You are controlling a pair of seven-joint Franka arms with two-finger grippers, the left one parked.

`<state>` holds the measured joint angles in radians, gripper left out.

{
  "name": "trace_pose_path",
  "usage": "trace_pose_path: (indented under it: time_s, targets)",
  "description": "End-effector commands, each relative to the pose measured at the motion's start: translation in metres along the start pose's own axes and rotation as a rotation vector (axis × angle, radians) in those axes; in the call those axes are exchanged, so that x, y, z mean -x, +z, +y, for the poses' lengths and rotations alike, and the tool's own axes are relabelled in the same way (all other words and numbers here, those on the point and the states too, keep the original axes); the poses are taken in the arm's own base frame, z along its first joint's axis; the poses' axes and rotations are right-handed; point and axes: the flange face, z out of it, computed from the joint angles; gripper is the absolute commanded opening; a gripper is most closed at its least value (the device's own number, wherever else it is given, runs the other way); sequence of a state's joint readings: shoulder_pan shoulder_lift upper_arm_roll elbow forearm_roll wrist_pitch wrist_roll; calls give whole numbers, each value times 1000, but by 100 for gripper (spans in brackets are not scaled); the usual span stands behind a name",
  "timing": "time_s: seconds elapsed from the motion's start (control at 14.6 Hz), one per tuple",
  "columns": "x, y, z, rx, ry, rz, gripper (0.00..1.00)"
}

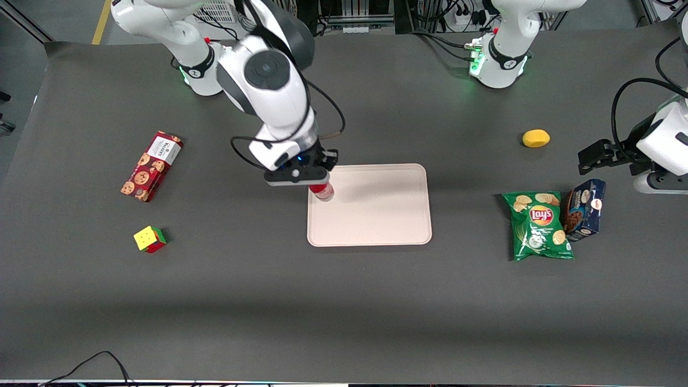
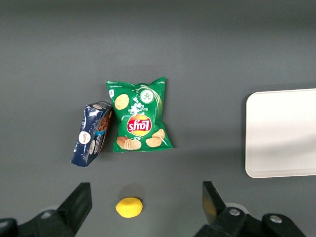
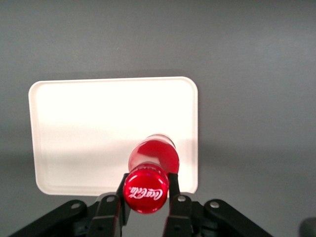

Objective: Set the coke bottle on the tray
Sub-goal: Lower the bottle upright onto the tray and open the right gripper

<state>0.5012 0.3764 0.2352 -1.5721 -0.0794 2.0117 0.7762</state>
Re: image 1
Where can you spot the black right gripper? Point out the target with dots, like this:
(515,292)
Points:
(324,158)

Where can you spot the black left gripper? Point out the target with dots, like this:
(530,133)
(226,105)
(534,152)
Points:
(625,151)

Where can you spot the dark blue cookie box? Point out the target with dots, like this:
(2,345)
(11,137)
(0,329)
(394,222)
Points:
(586,209)

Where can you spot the green lays chips bag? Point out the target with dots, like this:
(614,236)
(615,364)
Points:
(539,228)

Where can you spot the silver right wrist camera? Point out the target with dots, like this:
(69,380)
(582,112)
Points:
(295,176)

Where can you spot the dark grey table cover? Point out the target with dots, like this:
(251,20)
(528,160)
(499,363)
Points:
(344,301)

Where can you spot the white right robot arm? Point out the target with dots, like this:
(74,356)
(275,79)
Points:
(269,97)

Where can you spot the rubik's cube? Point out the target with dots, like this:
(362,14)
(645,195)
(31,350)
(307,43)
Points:
(148,238)

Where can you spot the red coke bottle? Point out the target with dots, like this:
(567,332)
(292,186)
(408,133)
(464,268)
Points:
(323,191)

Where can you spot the red tartan cookie box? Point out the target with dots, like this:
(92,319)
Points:
(151,166)

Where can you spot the beige plastic tray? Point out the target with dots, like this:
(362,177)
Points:
(376,215)

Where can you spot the yellow lemon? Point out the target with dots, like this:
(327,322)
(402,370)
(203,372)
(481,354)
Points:
(536,138)

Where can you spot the white power strip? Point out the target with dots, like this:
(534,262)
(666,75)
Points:
(465,19)

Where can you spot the white perforated box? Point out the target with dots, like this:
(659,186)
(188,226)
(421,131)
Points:
(217,11)

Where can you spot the aluminium rack frame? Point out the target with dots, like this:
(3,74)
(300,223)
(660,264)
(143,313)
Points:
(376,16)

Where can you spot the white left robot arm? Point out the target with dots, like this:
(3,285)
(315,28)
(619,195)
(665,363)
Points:
(505,60)

